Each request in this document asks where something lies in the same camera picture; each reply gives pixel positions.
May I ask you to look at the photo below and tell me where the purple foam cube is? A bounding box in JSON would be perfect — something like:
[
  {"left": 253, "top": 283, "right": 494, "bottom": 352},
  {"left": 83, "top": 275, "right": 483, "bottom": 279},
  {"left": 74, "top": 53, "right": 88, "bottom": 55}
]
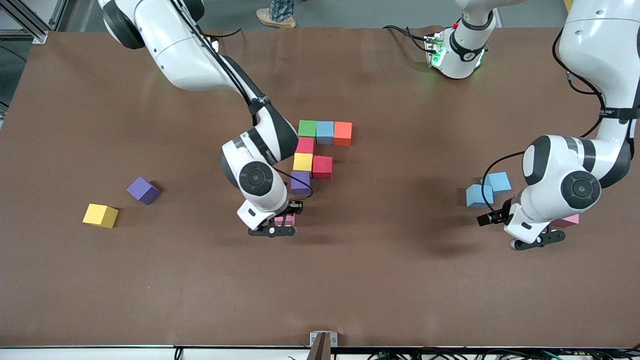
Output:
[
  {"left": 290, "top": 171, "right": 313, "bottom": 195},
  {"left": 126, "top": 176, "right": 161, "bottom": 206}
]

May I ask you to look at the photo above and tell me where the blue foam cube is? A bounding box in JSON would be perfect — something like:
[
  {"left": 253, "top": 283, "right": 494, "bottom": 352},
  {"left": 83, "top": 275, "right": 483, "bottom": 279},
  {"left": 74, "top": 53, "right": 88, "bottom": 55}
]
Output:
[
  {"left": 466, "top": 184, "right": 494, "bottom": 208},
  {"left": 316, "top": 121, "right": 335, "bottom": 146},
  {"left": 480, "top": 171, "right": 513, "bottom": 194}
]

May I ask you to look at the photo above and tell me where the orange foam cube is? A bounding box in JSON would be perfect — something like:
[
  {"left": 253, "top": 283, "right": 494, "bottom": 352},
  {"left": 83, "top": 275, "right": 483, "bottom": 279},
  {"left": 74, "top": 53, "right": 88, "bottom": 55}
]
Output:
[{"left": 333, "top": 121, "right": 353, "bottom": 147}]

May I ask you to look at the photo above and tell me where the tan shoe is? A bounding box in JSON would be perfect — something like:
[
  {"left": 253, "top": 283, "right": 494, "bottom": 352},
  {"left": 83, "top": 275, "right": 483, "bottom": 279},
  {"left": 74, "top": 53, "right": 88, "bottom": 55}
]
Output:
[{"left": 256, "top": 7, "right": 297, "bottom": 29}]

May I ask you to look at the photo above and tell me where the blue plaid trouser leg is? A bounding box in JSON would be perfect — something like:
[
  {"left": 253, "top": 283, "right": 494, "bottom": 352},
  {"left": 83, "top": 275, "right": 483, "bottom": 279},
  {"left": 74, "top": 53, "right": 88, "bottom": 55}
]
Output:
[{"left": 270, "top": 0, "right": 296, "bottom": 19}]

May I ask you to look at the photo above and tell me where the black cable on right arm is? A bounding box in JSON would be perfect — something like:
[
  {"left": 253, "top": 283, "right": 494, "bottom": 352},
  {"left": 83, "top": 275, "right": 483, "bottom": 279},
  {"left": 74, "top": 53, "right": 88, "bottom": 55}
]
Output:
[{"left": 172, "top": 0, "right": 314, "bottom": 202}]

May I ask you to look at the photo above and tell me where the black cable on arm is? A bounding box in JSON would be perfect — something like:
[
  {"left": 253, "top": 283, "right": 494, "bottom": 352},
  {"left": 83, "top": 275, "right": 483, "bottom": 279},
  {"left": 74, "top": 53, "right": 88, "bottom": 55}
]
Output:
[
  {"left": 172, "top": 0, "right": 314, "bottom": 202},
  {"left": 481, "top": 27, "right": 607, "bottom": 218}
]

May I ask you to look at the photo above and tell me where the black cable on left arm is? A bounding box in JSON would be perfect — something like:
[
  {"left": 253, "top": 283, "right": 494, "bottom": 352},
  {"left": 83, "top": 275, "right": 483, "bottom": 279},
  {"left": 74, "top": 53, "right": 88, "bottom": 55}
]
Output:
[{"left": 481, "top": 27, "right": 607, "bottom": 218}]

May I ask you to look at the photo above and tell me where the grey metal bracket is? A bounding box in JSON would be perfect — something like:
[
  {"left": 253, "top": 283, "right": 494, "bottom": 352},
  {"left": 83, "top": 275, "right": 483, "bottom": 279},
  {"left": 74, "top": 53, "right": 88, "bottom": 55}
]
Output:
[{"left": 309, "top": 331, "right": 339, "bottom": 348}]

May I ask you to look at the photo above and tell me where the brown camera pole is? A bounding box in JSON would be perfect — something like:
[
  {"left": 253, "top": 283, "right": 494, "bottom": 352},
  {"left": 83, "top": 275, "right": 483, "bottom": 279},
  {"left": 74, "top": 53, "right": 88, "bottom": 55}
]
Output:
[{"left": 306, "top": 333, "right": 333, "bottom": 360}]

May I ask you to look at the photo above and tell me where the black cable bundle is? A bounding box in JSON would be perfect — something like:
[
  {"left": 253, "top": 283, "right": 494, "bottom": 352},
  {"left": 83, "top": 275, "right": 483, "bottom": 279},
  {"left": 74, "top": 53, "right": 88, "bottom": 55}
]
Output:
[{"left": 367, "top": 349, "right": 640, "bottom": 360}]

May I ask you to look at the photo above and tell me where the aluminium frame profile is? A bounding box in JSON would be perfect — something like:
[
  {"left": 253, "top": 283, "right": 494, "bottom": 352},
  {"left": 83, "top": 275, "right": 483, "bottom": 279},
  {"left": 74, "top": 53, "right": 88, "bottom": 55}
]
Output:
[{"left": 0, "top": 0, "right": 68, "bottom": 44}]

